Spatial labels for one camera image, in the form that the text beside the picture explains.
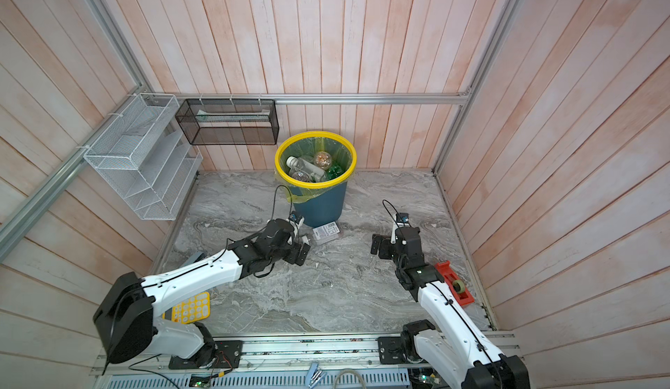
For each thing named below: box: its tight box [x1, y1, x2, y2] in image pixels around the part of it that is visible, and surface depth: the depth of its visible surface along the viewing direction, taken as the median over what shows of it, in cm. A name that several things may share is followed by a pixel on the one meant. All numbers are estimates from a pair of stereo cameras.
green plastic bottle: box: [327, 163, 347, 181], surface depth 89 cm
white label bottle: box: [286, 156, 327, 181], surface depth 90 cm
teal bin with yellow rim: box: [274, 130, 358, 228], surface depth 84 cm
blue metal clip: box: [305, 361, 323, 389], surface depth 70 cm
